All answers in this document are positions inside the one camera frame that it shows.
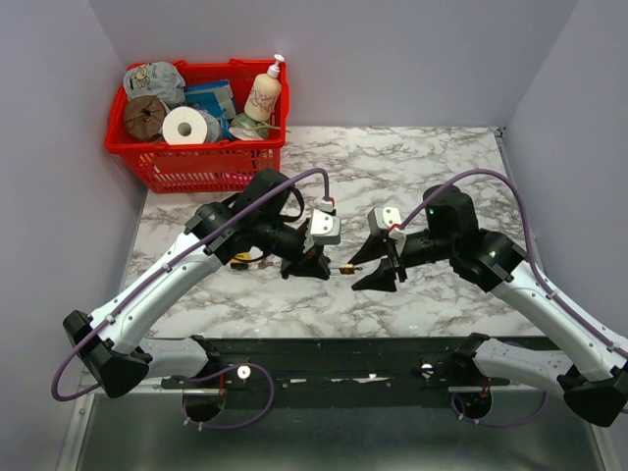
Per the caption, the blue plastic package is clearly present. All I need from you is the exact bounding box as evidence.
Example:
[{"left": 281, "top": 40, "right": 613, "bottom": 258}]
[{"left": 183, "top": 79, "right": 237, "bottom": 120}]

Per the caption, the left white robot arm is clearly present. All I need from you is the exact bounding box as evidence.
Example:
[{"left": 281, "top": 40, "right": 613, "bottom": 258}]
[{"left": 63, "top": 169, "right": 340, "bottom": 398}]

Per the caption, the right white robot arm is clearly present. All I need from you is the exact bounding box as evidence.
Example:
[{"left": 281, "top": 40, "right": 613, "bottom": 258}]
[{"left": 350, "top": 185, "right": 627, "bottom": 427}]

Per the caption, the grey crumpled printed bag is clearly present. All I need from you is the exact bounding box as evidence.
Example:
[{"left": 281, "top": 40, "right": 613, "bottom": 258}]
[{"left": 123, "top": 62, "right": 185, "bottom": 106}]

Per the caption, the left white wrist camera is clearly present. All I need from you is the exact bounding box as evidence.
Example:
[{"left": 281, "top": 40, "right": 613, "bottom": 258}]
[{"left": 309, "top": 209, "right": 341, "bottom": 246}]

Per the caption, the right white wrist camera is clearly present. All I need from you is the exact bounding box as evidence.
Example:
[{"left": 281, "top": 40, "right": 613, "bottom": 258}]
[{"left": 367, "top": 206, "right": 406, "bottom": 242}]

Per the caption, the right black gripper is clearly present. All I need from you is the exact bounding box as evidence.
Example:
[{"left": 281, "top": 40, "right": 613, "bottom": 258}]
[{"left": 347, "top": 230, "right": 455, "bottom": 293}]

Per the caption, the brown paper roll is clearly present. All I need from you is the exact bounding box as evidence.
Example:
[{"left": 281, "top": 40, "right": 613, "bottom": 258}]
[{"left": 123, "top": 95, "right": 169, "bottom": 142}]

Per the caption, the yellow padlock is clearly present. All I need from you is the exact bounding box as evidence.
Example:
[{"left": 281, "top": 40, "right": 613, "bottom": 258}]
[{"left": 230, "top": 252, "right": 251, "bottom": 271}]

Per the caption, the small brass padlock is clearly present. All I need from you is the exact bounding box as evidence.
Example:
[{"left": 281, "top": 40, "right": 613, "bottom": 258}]
[{"left": 329, "top": 264, "right": 361, "bottom": 275}]

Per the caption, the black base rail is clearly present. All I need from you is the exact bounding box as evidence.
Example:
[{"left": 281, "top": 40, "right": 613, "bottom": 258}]
[{"left": 151, "top": 333, "right": 560, "bottom": 408}]

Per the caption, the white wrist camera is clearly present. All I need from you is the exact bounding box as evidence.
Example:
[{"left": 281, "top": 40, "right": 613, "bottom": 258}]
[
  {"left": 367, "top": 206, "right": 406, "bottom": 242},
  {"left": 309, "top": 209, "right": 341, "bottom": 246}
]

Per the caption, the cream pump lotion bottle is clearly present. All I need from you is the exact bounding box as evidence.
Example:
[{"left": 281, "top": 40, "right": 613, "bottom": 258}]
[{"left": 244, "top": 54, "right": 285, "bottom": 122}]

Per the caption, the green white packet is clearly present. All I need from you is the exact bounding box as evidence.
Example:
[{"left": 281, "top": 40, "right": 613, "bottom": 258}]
[{"left": 228, "top": 113, "right": 280, "bottom": 140}]

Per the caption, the red plastic basket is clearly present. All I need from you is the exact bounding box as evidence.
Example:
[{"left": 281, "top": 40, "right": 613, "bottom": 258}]
[{"left": 104, "top": 58, "right": 290, "bottom": 193}]

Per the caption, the white toilet paper roll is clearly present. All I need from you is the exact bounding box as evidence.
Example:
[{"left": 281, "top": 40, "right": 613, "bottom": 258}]
[{"left": 162, "top": 106, "right": 208, "bottom": 145}]

